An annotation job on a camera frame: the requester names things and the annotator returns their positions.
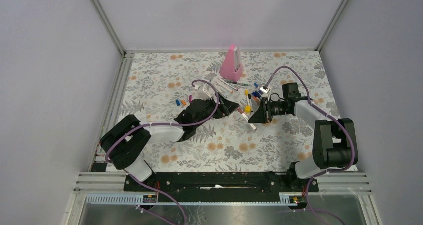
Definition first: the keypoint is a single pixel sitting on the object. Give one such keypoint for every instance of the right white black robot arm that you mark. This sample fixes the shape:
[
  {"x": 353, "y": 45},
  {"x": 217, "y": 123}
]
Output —
[{"x": 334, "y": 142}]

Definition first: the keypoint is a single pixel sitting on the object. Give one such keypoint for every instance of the pink metronome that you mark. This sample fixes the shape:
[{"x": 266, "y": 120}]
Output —
[{"x": 232, "y": 67}]

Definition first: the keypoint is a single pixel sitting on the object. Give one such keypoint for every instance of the red brown capped marker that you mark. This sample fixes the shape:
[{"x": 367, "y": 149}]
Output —
[{"x": 245, "y": 117}]

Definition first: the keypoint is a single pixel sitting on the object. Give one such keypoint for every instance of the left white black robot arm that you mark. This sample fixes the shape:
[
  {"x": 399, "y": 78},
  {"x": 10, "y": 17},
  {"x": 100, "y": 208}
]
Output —
[{"x": 124, "y": 143}]

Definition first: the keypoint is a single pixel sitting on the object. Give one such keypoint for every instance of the blue capped white marker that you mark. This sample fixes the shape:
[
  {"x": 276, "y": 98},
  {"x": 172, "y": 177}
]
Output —
[{"x": 217, "y": 87}]

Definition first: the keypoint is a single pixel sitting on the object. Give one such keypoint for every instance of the yellow cube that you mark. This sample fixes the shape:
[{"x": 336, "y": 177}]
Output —
[{"x": 248, "y": 109}]

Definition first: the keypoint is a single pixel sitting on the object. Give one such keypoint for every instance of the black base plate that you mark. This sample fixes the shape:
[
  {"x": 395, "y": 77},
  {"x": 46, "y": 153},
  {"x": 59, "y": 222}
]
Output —
[{"x": 227, "y": 187}]

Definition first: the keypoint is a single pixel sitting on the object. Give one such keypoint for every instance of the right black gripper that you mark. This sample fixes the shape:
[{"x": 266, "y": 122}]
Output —
[{"x": 263, "y": 114}]

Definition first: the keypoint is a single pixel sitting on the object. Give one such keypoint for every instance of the dark green marker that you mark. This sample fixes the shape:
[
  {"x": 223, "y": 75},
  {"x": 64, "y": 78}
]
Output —
[{"x": 237, "y": 83}]

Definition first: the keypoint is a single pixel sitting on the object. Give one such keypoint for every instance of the floral table mat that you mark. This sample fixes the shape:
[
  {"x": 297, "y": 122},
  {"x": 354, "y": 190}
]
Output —
[{"x": 157, "y": 80}]

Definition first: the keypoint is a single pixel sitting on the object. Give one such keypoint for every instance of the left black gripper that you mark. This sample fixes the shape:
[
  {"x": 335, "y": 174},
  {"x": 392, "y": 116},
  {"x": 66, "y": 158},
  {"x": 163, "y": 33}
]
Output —
[{"x": 225, "y": 107}]

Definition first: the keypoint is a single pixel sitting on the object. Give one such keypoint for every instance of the magenta capped white marker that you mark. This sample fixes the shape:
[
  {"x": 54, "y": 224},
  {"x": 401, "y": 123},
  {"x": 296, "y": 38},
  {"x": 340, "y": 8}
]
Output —
[{"x": 229, "y": 85}]

